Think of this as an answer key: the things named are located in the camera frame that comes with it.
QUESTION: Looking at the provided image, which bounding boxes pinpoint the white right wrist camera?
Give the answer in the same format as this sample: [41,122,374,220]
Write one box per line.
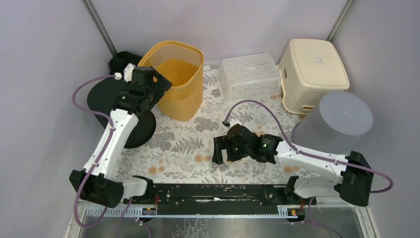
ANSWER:
[222,119,241,127]

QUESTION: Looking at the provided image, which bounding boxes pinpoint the floral patterned table mat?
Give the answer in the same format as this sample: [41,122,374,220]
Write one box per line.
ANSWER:
[116,65,315,184]

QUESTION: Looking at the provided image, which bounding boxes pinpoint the grey slotted cable duct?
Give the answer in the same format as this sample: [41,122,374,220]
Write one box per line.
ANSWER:
[104,205,300,221]

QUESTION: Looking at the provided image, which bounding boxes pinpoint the black bucket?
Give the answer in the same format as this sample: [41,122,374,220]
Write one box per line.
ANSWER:
[87,78,156,149]

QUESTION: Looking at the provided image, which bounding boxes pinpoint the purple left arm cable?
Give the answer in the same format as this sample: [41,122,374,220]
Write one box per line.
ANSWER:
[72,74,123,229]

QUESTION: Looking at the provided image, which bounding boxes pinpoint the white mesh plastic basket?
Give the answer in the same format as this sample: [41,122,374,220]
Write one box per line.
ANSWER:
[216,53,282,105]

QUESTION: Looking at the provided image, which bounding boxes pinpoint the grey plastic bucket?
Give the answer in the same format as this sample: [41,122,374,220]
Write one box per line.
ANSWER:
[290,92,374,154]

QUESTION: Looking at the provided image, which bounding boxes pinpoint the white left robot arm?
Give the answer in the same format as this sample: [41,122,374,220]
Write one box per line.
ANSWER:
[69,66,172,208]

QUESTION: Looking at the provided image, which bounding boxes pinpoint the large cream plastic basket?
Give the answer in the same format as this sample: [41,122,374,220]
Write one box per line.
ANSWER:
[277,39,350,115]

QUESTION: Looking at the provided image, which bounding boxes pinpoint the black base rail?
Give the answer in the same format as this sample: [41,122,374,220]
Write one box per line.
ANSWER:
[131,183,316,211]

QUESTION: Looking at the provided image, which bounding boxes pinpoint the black crumpled cloth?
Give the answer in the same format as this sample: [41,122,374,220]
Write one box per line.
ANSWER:
[108,51,143,74]

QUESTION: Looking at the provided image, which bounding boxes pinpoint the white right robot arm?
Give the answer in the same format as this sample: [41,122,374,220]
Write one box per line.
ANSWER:
[212,124,373,207]

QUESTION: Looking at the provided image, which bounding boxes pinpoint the yellow plastic waste bin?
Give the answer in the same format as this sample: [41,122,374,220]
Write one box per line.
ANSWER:
[138,41,204,121]

